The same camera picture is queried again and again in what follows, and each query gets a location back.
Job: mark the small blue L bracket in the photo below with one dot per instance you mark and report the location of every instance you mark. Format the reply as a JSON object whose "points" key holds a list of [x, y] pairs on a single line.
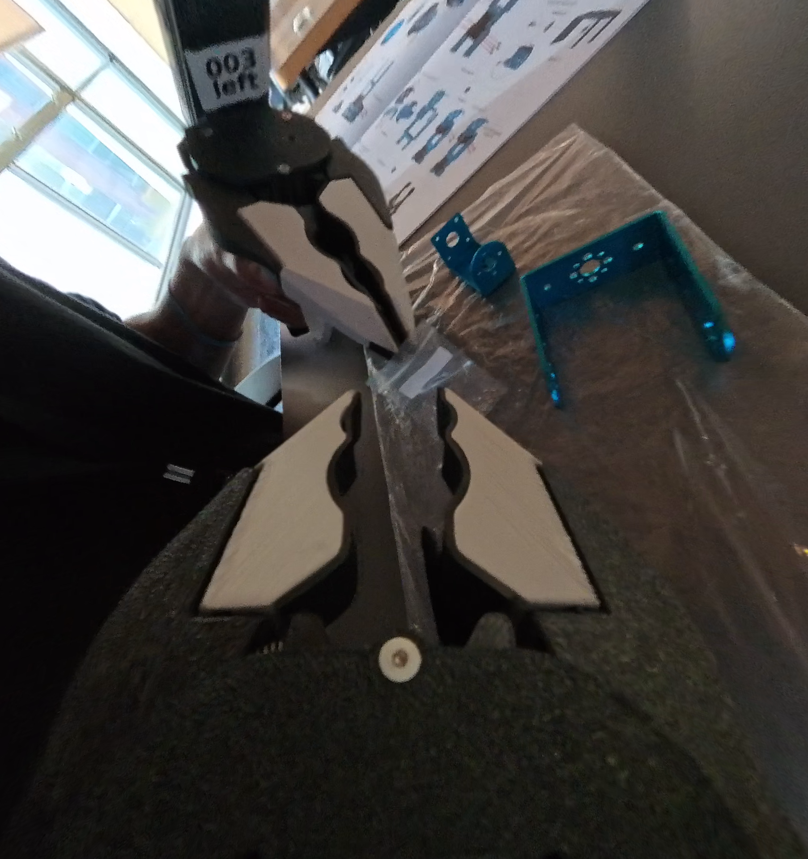
{"points": [[471, 258]]}

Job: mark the person's dark jacket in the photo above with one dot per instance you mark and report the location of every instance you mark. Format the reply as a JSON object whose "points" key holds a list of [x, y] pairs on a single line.
{"points": [[41, 604]]}

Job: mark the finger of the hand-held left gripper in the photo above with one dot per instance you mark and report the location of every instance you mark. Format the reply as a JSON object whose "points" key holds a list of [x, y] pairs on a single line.
{"points": [[377, 235], [276, 235]]}

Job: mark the large clear plastic bag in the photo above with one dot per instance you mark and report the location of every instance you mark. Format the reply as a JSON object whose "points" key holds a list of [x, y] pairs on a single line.
{"points": [[645, 470]]}

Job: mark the large blue U bracket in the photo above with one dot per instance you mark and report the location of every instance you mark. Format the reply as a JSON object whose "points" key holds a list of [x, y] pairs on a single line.
{"points": [[558, 282]]}

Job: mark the printed instruction manual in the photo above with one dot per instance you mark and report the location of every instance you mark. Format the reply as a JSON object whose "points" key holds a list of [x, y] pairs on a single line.
{"points": [[484, 87]]}

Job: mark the large glass window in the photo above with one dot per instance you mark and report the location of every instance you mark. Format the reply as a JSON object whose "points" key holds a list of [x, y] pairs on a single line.
{"points": [[75, 168]]}

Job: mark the blue wristband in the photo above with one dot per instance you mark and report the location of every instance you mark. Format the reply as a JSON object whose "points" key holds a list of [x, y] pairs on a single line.
{"points": [[209, 339]]}

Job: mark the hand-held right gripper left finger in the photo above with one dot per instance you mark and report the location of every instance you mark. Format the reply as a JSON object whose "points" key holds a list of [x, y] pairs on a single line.
{"points": [[276, 537]]}

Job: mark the person's left hand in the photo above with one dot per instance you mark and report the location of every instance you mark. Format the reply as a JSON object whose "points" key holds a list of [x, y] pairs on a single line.
{"points": [[223, 288]]}

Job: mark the clear bag of tiny nuts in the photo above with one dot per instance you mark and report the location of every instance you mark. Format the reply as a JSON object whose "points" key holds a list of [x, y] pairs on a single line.
{"points": [[424, 376]]}

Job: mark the person's left forearm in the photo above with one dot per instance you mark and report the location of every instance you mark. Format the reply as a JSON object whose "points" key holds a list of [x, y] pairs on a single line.
{"points": [[109, 349]]}

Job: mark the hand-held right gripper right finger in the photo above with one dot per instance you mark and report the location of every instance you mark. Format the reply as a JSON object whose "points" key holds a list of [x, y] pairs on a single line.
{"points": [[525, 537]]}

